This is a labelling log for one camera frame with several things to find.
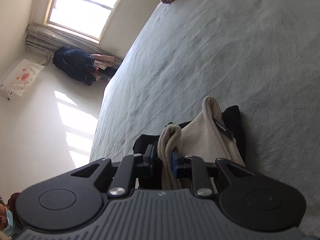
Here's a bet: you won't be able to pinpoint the blue face mask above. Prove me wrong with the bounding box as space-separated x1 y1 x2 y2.
4 209 18 237

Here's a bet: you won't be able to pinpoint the hanging dark clothes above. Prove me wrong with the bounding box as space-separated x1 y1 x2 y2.
52 47 115 87

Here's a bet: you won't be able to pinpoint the black and beige sweatshirt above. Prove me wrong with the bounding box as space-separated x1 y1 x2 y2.
132 95 247 190

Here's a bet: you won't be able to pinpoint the window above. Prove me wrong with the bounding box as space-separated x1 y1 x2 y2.
44 0 133 43

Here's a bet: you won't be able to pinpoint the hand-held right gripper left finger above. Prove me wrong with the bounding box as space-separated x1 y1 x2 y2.
70 144 157 198

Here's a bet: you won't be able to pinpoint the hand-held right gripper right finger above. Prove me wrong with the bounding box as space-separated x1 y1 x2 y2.
171 149 258 198

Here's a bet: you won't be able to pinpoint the covered white air conditioner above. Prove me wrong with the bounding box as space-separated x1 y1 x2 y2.
0 58 47 102

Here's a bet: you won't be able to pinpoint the grey radiator pipes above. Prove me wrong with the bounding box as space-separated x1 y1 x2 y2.
25 22 123 63

